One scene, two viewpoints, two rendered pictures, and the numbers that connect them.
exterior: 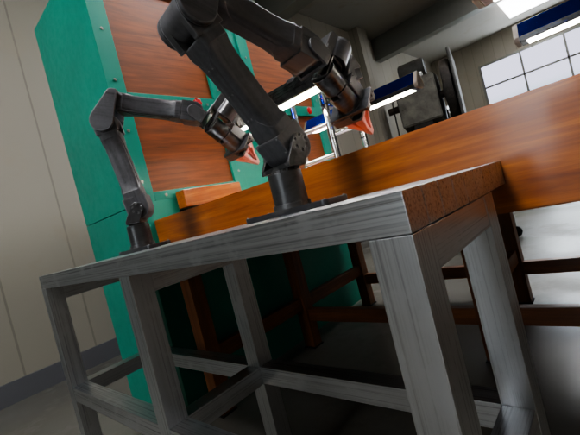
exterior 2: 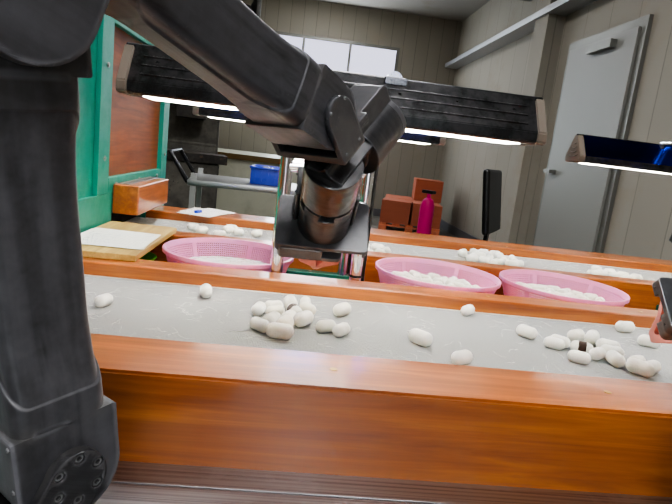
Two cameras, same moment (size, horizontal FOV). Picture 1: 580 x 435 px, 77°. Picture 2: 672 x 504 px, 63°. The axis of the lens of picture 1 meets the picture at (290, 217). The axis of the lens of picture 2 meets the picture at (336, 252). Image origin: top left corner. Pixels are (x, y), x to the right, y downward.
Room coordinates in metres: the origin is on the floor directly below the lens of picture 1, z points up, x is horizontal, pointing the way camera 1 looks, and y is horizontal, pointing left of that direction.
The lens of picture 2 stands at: (0.73, 0.53, 1.00)
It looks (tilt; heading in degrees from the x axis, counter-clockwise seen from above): 11 degrees down; 313
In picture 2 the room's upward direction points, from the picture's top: 7 degrees clockwise
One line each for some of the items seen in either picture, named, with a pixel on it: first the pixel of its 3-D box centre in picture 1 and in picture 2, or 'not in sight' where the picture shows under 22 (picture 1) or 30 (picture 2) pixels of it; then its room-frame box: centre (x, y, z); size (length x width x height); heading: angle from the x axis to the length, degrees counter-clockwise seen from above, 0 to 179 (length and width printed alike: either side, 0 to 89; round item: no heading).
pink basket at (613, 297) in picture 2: not in sight; (558, 304); (1.16, -0.66, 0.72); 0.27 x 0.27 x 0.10
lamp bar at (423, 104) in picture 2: (278, 98); (339, 96); (1.32, -0.07, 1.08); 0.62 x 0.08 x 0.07; 48
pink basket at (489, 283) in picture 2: not in sight; (434, 292); (1.35, -0.45, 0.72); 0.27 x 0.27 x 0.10
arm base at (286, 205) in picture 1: (288, 192); not in sight; (0.66, -0.01, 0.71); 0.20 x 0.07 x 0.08; 48
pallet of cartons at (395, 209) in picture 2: not in sight; (411, 204); (5.26, -5.73, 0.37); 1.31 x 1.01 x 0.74; 138
